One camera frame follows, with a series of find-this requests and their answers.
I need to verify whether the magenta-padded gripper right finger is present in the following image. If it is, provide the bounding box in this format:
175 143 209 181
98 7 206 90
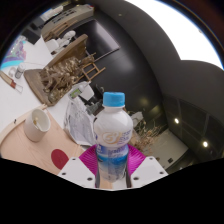
125 145 169 190

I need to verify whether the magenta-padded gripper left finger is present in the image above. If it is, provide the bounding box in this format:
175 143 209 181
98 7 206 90
57 145 100 188

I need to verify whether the white drink bottle blue cap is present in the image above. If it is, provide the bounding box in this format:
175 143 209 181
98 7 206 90
93 91 134 184

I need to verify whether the flat round red coaster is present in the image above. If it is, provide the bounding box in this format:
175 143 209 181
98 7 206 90
50 148 70 170

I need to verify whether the newspaper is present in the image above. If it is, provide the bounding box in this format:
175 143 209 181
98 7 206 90
63 98 101 147

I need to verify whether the white cup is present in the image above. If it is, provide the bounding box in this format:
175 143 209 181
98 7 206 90
23 108 52 143

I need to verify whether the tan wooden table mat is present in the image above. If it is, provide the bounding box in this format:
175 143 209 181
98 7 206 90
0 103 88 176

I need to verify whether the brown sculpture on wooden base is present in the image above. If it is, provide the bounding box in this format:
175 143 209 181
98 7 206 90
23 33 96 107

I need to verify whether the wooden easel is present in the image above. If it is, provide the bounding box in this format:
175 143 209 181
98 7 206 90
79 51 107 83

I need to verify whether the small paint jar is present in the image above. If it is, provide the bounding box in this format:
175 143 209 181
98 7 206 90
14 63 27 80

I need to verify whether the white chair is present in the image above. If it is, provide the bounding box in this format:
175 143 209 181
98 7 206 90
44 38 61 53

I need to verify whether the white plaster bust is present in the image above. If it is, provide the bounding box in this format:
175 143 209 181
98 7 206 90
61 30 77 43

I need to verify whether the long ceiling light panel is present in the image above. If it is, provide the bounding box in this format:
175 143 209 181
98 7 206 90
126 0 224 69

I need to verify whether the pale cabinet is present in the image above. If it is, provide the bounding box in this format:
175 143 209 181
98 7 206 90
40 3 95 41

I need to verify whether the wooden handled palette knife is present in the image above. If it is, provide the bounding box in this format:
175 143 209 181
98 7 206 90
0 70 24 94

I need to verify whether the black wall screen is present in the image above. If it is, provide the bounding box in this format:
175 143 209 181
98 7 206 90
74 19 120 63

